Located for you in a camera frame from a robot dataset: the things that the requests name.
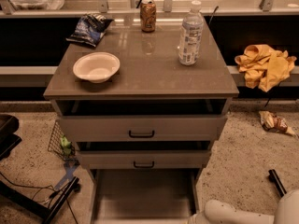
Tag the grey middle drawer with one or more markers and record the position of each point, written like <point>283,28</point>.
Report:
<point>148,159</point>

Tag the grey bottom drawer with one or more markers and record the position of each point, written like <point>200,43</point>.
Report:
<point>145,196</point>

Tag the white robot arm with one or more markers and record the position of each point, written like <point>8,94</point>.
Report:
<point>217,212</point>

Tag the white paper bowl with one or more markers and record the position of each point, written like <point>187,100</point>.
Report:
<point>96,67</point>

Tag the grey drawer cabinet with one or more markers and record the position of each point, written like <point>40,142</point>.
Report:
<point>150,81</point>

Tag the blue tape on floor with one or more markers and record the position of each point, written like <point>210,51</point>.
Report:
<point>69,169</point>

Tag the black chair base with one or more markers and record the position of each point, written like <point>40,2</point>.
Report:
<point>8,139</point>

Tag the grey drawer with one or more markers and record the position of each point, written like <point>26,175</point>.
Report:
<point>142,128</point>
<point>148,159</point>
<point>145,196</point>

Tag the grey top drawer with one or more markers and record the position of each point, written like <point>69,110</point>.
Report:
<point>142,128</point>

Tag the orange soda can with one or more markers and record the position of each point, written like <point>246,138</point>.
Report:
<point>148,15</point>

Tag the green object in basket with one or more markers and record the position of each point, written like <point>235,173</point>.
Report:
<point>65,145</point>

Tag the crumpled snack wrapper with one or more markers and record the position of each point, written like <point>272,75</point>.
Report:
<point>275,124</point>

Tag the wire mesh basket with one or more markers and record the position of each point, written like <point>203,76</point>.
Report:
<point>54,144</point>

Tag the black stand leg right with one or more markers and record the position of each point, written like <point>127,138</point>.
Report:
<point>273,177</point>

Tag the clear plastic water bottle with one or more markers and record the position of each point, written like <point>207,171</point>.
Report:
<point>190,35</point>

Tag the blue chip bag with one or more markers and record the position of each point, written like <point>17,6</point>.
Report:
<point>90,29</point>

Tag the yellow cloth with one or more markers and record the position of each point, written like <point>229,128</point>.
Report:
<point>264,67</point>

